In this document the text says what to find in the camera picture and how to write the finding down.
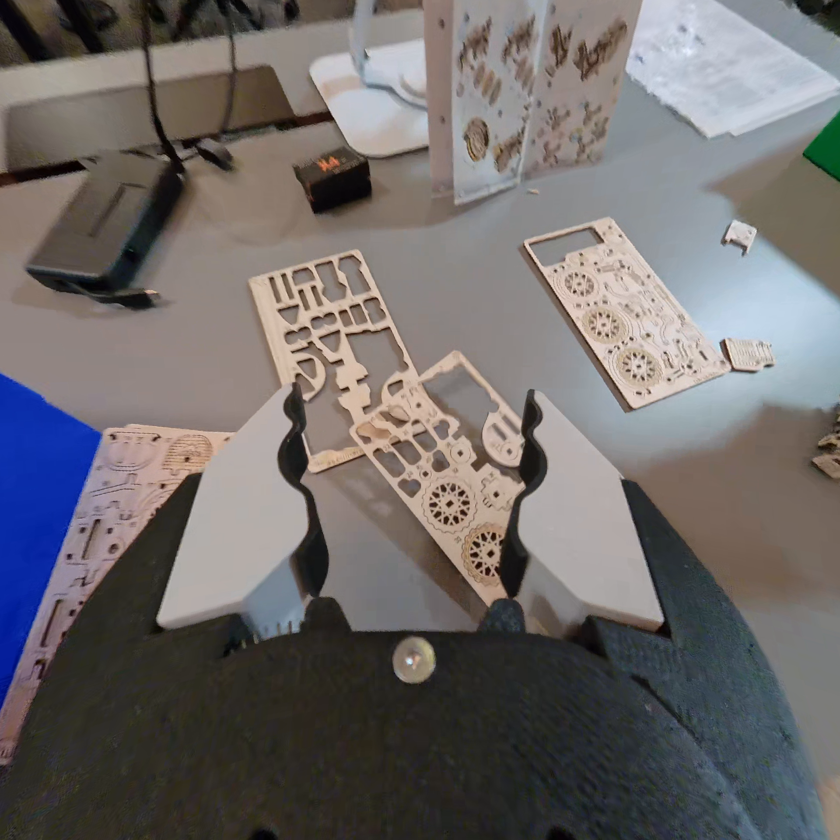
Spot assembled wooden puzzle parts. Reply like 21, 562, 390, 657
812, 406, 840, 481

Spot wooden puzzle sheet with wheels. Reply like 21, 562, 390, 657
350, 350, 529, 606
523, 217, 731, 412

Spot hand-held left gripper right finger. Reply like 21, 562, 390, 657
499, 388, 665, 637

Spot white printed paper sheet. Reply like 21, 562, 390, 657
625, 0, 840, 140

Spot blue sheet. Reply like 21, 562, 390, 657
0, 373, 102, 706

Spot white stand base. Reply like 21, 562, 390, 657
308, 0, 435, 160

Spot black braided cable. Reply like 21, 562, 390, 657
140, 0, 189, 173

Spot black cable with metal plug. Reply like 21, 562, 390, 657
58, 279, 162, 311

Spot small slatted wooden puzzle piece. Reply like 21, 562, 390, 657
720, 336, 777, 373

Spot dark flat laptop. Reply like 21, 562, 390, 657
0, 63, 296, 178

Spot green box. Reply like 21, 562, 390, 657
802, 110, 840, 186

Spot black power bank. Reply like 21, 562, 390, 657
25, 150, 186, 298

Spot wooden puzzle sheet with slots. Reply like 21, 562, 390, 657
0, 423, 236, 765

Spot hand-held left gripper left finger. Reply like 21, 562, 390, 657
155, 382, 329, 636

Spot empty wooden puzzle sheet frame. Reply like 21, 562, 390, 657
248, 249, 421, 475

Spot printed instruction booklet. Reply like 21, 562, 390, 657
423, 0, 643, 206

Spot grey desk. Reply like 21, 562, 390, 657
0, 0, 840, 788

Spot small black box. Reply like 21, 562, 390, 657
293, 147, 372, 215

